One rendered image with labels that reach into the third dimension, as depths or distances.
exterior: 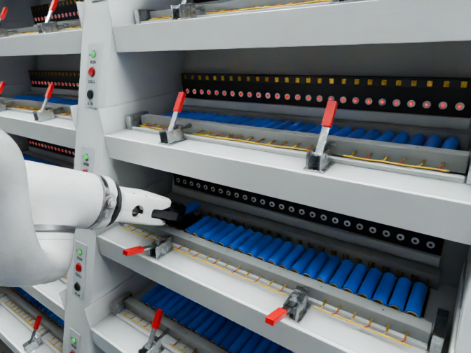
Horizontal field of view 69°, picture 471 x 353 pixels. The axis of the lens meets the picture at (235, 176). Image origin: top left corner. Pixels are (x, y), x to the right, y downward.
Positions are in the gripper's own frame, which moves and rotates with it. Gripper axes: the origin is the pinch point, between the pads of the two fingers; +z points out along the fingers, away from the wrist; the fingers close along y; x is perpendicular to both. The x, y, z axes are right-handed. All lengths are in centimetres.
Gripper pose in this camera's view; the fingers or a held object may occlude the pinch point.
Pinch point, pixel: (172, 211)
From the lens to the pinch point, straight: 68.1
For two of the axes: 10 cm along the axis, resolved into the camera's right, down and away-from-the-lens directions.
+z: 5.4, 1.7, 8.2
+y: -8.0, -1.8, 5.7
